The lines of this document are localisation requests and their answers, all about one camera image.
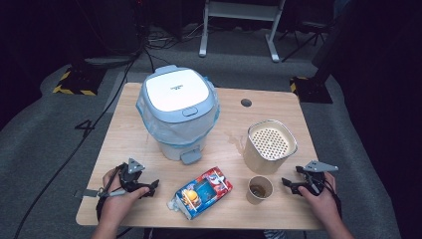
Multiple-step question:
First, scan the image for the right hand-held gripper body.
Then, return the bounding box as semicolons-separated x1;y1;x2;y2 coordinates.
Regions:
296;159;339;197

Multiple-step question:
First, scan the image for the left hand-held gripper cable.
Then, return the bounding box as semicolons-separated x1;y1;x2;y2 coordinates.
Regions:
96;162;128;222

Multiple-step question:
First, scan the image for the white metal stand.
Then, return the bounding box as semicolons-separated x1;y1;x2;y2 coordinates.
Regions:
198;0;287;64

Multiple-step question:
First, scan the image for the black yellow striped base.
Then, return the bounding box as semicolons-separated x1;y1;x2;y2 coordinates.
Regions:
289;76;334;105
52;64;107;97

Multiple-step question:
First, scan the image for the person's right hand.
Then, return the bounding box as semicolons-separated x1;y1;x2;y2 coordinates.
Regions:
297;172;342;227

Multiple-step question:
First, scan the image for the right hand-held gripper cable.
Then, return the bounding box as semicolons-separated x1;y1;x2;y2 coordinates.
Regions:
322;180;343;218

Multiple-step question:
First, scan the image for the person's left hand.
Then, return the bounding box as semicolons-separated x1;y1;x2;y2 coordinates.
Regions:
98;167;150;227

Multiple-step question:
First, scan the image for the blue plastic bin liner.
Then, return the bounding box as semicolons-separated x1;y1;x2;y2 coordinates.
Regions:
135;77;221;148

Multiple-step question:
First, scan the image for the person's striped clothing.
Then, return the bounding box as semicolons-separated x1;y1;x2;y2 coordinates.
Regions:
263;229;289;239

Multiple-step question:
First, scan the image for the bundle of floor cables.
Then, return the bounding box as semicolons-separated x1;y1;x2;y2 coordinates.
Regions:
145;22;208;52

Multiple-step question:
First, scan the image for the blue red snack packet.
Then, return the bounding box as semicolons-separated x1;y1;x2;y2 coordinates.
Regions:
166;165;234;221

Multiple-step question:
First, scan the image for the brown paper cup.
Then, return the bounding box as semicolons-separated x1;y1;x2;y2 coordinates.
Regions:
245;174;275;206

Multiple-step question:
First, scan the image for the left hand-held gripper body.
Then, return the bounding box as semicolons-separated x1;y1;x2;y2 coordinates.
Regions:
116;157;147;194

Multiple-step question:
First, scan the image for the beige bin with perforated strainer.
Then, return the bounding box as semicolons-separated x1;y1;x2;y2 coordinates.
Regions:
242;119;299;176

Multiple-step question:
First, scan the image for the grey tape tab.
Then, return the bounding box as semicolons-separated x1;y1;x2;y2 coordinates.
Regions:
73;188;101;199

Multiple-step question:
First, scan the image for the black tripod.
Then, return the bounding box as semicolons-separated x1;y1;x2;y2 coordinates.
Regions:
281;19;332;63

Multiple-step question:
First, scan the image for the long black floor cable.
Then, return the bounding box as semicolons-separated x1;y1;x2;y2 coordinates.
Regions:
13;46;148;239

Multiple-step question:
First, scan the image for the hand-held gripper cable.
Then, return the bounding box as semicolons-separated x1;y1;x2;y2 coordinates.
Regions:
96;162;128;222
322;180;343;218

